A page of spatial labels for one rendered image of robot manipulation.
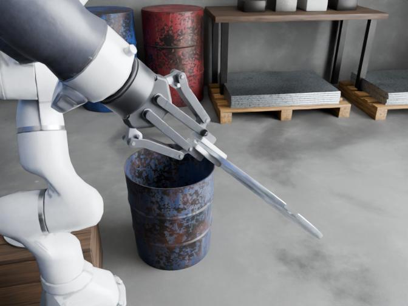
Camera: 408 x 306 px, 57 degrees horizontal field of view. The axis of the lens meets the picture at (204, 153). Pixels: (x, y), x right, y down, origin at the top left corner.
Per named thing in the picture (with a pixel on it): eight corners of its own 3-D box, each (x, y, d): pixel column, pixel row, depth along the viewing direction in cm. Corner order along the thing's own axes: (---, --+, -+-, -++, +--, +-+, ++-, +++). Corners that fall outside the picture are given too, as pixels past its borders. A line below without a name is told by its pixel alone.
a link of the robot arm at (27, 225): (16, 260, 104) (-7, 185, 92) (85, 251, 107) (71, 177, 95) (6, 291, 94) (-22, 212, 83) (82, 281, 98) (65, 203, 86)
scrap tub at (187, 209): (207, 215, 217) (208, 141, 195) (220, 269, 181) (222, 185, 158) (134, 221, 213) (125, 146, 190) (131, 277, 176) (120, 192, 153)
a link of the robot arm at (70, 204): (24, 135, 96) (98, 129, 99) (34, 231, 97) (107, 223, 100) (10, 132, 86) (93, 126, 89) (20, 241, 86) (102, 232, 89)
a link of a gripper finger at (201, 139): (190, 133, 61) (192, 130, 61) (215, 152, 65) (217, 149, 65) (200, 140, 59) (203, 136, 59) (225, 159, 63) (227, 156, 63)
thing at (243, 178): (274, 209, 88) (277, 206, 88) (351, 261, 60) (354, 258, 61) (179, 135, 80) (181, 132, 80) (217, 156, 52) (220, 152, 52)
